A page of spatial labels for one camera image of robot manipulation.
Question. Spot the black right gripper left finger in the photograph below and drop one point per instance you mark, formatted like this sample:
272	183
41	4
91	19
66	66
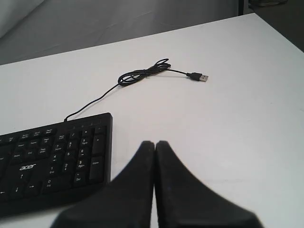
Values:
125	202

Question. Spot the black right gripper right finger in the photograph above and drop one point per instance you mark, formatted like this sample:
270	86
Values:
183	201

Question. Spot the black acer keyboard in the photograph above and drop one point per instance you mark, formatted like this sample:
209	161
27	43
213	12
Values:
54	165

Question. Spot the grey backdrop cloth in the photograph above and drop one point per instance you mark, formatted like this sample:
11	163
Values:
38	28

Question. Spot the black stand pole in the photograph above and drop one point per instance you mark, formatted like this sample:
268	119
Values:
241	4

